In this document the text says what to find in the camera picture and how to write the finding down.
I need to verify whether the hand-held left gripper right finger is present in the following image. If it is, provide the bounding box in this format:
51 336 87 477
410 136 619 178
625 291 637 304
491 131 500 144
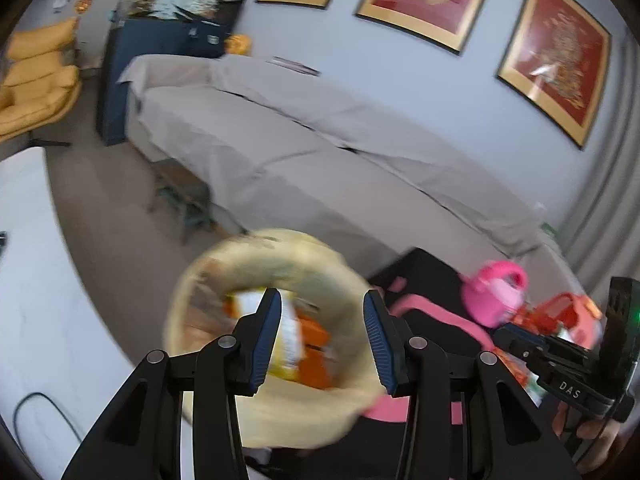
363 289 583 480

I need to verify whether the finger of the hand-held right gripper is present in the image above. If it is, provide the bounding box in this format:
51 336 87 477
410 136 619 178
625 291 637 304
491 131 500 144
494 323 602 369

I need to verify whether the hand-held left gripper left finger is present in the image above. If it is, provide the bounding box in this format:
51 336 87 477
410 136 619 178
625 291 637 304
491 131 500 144
61 287 283 480

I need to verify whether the yellow snack packet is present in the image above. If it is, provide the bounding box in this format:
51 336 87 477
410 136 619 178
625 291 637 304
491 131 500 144
222 287 307 381

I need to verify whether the trash bin with yellow bag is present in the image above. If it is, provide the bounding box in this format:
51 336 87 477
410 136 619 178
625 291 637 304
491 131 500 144
167 228 381 448

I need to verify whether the person's right hand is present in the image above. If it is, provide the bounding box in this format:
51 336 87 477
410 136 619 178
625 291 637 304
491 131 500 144
552 401 633 475

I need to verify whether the coral pink toy basket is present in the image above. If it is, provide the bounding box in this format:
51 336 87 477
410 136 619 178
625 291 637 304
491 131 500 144
530 292 603 351

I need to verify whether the black pink printed cloth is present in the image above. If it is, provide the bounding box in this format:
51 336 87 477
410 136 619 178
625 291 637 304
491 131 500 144
240 247 616 480

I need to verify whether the grey curtain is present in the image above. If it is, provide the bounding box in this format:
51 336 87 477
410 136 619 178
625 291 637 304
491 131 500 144
555 25 640 311

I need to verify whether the small wooden stool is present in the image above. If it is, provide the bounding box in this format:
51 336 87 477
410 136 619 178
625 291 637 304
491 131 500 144
147 157 218 246

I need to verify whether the grey covered sofa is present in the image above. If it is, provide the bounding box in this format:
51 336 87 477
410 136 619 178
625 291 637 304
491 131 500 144
117 54 566 271

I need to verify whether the red framed dragon picture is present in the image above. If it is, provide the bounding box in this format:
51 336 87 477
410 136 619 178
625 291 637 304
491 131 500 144
496 0 613 151

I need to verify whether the dark blue tank cabinet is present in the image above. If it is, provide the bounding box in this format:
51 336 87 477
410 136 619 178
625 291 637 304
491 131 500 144
97 10 226 147

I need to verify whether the yellow armchair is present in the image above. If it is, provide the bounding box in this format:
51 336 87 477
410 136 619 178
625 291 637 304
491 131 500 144
0 17 83 148

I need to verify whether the black cable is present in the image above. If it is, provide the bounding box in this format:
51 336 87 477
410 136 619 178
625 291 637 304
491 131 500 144
12 392 83 443

